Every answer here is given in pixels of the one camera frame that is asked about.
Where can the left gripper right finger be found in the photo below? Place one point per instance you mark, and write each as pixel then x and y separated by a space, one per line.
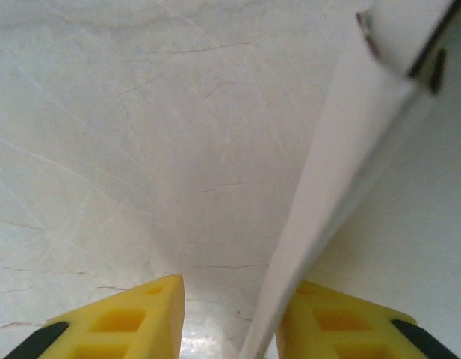
pixel 346 329

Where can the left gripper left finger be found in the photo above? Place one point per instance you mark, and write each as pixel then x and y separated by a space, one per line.
pixel 122 325

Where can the white paper box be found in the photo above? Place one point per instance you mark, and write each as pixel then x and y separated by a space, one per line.
pixel 320 168

